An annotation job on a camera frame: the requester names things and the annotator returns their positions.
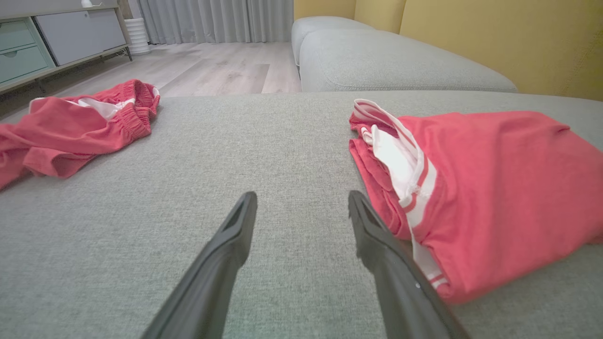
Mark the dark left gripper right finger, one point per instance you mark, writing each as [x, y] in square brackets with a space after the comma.
[400, 292]

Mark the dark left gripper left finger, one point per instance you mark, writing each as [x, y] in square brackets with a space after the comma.
[212, 282]

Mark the red basketball jersey white trim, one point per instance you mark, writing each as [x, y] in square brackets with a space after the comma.
[494, 197]

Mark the red shorts with white stripe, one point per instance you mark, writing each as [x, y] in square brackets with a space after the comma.
[70, 136]

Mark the large grey sofa seat cushion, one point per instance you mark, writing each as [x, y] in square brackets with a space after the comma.
[282, 141]

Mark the white ribbed cylinder appliance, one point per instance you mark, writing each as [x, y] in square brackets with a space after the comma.
[137, 36]

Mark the grey pleated curtain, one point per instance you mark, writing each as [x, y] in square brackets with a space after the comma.
[216, 21]

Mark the grey cabinet with mint drawers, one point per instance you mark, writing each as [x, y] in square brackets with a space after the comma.
[70, 37]

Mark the small white object on cabinet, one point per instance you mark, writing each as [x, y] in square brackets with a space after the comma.
[88, 4]

